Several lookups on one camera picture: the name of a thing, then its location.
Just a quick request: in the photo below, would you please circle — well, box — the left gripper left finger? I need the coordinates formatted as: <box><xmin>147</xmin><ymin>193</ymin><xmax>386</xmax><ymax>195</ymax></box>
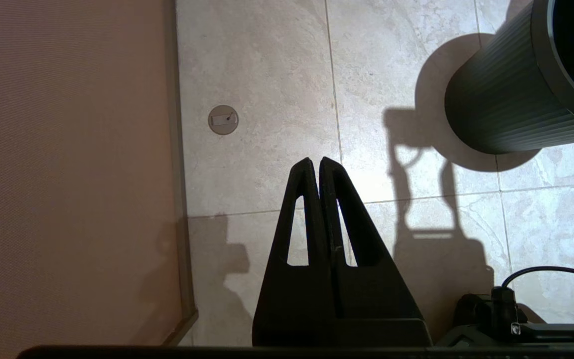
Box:
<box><xmin>252</xmin><ymin>158</ymin><xmax>338</xmax><ymax>348</ymax></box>

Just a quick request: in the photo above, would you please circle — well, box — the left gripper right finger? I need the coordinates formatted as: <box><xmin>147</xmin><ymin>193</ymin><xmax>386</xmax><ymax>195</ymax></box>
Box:
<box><xmin>319</xmin><ymin>156</ymin><xmax>433</xmax><ymax>348</ymax></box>

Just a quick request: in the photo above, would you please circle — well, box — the black round trash bin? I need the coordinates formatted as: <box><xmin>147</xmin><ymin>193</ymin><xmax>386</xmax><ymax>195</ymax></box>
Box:
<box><xmin>444</xmin><ymin>0</ymin><xmax>574</xmax><ymax>155</ymax></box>

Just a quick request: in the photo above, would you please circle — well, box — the round metal floor cap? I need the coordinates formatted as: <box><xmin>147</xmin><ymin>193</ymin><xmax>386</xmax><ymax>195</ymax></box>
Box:
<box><xmin>208</xmin><ymin>105</ymin><xmax>239</xmax><ymax>135</ymax></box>

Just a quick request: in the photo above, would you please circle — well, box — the black left camera cable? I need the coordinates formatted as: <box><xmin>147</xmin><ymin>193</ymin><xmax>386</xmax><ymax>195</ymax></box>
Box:
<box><xmin>500</xmin><ymin>266</ymin><xmax>574</xmax><ymax>301</ymax></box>

